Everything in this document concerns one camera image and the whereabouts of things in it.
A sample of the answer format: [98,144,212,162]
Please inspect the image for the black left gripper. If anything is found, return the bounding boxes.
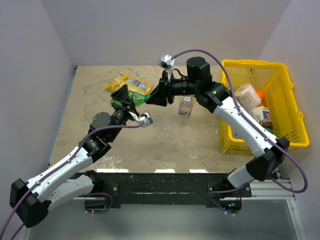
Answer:
[109,85,143,142]

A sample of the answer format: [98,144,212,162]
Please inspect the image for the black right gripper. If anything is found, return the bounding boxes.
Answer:
[146,70,199,107]

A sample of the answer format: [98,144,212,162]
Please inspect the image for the green plastic bottle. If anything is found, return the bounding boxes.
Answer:
[111,90,152,107]

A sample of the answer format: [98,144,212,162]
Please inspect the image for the small white bottle cap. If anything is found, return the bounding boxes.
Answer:
[184,96,191,103]

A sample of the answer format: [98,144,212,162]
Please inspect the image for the small labelled clear bottle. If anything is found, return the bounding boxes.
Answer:
[178,96,194,124]

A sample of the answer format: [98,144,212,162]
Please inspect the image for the green bottle cap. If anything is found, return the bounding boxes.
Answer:
[144,94,151,103]

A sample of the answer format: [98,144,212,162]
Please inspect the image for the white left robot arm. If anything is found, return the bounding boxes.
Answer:
[9,85,137,228]

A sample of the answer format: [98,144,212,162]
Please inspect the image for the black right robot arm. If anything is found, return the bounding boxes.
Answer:
[146,55,290,197]

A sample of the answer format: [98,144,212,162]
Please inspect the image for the crumpled clear plastic bottle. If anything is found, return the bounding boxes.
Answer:
[230,125,244,139]

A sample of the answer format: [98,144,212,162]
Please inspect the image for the yellow snack bag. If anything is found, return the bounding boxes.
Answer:
[105,72,153,95]

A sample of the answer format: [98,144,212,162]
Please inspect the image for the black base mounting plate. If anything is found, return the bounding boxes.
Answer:
[70,170,252,213]

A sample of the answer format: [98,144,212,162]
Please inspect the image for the orange ball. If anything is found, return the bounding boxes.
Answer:
[256,89,265,101]

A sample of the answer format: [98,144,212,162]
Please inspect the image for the orange white carton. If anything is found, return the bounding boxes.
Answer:
[252,106,273,129]

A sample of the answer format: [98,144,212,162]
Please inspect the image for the yellow plastic basket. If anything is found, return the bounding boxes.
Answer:
[222,59,310,149]

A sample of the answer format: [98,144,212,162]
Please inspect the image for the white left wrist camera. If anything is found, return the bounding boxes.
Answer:
[129,111,153,128]

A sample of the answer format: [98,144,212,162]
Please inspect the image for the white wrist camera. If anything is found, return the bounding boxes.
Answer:
[158,54,175,81]
[129,111,153,128]

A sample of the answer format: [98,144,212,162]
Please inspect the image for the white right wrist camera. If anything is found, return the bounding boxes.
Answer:
[158,54,175,81]

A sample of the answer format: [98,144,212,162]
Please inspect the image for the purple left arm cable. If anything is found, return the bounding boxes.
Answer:
[0,122,145,240]

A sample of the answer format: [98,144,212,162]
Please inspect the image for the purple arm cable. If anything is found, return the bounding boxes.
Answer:
[171,48,309,216]
[0,122,145,240]

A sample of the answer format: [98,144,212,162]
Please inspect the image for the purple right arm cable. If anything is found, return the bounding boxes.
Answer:
[171,48,309,216]

